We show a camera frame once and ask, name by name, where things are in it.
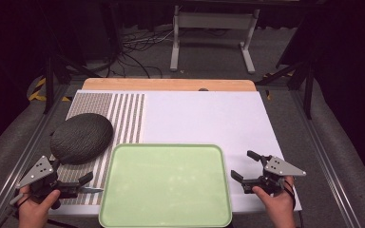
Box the wooden table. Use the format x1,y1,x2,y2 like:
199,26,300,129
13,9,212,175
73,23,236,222
81,77,258,93

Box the grey striped placemat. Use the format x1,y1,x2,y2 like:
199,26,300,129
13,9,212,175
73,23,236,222
48,91,146,207

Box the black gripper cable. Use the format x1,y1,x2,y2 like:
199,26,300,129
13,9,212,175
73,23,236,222
10,195,32,220
283,179,298,211

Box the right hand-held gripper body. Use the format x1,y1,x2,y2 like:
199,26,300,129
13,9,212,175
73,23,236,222
242,155,308,196

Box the person's left hand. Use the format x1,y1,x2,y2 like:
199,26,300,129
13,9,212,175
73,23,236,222
17,184,62,228

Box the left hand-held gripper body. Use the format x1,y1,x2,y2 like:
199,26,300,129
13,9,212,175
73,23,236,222
9,154,81,211

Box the small silver knife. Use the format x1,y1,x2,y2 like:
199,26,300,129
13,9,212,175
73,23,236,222
79,186,105,195

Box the black tripod stand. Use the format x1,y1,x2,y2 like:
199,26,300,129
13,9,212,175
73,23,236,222
42,53,103,116
256,59,316,121

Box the white metal stand frame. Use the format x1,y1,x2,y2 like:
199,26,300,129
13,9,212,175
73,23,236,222
169,5,261,75

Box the aluminium rail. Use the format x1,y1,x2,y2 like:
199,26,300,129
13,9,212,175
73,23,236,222
0,85,74,228
290,89,363,228

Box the black floor cables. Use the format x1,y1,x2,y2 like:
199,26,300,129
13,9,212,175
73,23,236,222
106,28,176,80

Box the yellow black floor tape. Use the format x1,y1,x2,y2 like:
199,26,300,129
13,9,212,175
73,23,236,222
28,77,73,103

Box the person's right hand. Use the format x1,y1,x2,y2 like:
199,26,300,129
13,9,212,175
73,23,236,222
251,175,297,228

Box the dark grey knitted hat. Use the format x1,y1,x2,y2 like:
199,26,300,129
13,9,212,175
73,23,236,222
49,112,114,166

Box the light green plastic tray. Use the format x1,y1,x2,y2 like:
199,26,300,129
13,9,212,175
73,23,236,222
98,142,234,228

